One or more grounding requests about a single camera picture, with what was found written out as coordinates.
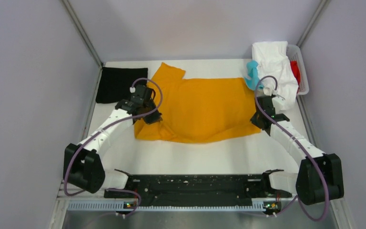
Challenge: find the orange t-shirt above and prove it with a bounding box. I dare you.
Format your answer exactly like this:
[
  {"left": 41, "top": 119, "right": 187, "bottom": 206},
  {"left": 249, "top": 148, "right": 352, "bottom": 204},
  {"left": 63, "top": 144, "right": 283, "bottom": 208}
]
[{"left": 134, "top": 63, "right": 261, "bottom": 143}]

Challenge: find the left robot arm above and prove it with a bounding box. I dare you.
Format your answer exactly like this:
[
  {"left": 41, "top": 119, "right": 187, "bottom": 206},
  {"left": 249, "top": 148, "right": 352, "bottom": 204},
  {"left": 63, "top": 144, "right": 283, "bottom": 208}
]
[{"left": 63, "top": 84, "right": 163, "bottom": 197}]

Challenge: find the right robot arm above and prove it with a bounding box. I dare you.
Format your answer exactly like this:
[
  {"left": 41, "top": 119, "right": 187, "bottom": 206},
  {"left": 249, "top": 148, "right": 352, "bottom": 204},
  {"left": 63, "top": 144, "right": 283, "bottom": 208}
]
[{"left": 251, "top": 95, "right": 344, "bottom": 205}]

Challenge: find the turquoise t-shirt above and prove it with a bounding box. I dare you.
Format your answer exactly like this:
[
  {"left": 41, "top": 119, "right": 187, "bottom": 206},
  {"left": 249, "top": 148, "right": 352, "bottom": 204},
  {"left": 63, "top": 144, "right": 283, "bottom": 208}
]
[{"left": 244, "top": 60, "right": 264, "bottom": 91}]

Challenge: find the white t-shirt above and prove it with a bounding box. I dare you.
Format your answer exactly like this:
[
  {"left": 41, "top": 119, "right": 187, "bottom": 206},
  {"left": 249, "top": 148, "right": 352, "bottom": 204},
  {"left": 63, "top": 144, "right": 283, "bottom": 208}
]
[{"left": 252, "top": 41, "right": 298, "bottom": 111}]

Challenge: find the folded black t-shirt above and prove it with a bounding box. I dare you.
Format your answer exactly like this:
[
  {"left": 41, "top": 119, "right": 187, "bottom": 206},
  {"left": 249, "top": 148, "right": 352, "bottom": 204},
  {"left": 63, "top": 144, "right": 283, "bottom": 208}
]
[{"left": 95, "top": 67, "right": 148, "bottom": 104}]

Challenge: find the red t-shirt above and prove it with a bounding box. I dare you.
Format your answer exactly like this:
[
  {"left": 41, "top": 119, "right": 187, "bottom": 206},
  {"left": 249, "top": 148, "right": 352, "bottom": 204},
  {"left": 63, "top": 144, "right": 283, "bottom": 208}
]
[{"left": 290, "top": 61, "right": 301, "bottom": 92}]

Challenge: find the white laundry basket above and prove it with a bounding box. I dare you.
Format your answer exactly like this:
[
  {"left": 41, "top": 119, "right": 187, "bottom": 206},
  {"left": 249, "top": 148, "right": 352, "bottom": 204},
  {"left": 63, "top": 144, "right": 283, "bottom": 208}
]
[{"left": 286, "top": 44, "right": 309, "bottom": 96}]

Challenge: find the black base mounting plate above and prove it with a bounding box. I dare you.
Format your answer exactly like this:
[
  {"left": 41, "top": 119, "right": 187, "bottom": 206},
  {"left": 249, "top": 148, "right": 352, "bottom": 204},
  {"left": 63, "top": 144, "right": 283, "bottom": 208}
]
[{"left": 104, "top": 174, "right": 292, "bottom": 207}]

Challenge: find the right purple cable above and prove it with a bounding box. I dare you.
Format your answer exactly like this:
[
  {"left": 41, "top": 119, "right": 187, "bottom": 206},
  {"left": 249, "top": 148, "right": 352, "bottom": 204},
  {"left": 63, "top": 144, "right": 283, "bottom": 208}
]
[{"left": 254, "top": 75, "right": 330, "bottom": 222}]

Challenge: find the purple cable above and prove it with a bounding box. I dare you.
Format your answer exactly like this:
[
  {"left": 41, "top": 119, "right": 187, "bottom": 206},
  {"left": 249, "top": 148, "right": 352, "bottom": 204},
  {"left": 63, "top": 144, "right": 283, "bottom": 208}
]
[
  {"left": 254, "top": 75, "right": 330, "bottom": 222},
  {"left": 63, "top": 77, "right": 164, "bottom": 219}
]

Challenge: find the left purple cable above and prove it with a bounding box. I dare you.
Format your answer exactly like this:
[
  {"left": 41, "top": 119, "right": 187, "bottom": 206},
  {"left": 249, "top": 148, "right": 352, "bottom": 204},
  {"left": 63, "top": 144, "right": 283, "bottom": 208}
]
[{"left": 63, "top": 77, "right": 164, "bottom": 219}]

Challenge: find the grey cable duct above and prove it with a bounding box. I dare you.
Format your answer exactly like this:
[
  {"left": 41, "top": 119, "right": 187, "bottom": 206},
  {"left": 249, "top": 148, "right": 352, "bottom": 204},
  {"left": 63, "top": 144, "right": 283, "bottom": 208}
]
[{"left": 67, "top": 200, "right": 266, "bottom": 212}]

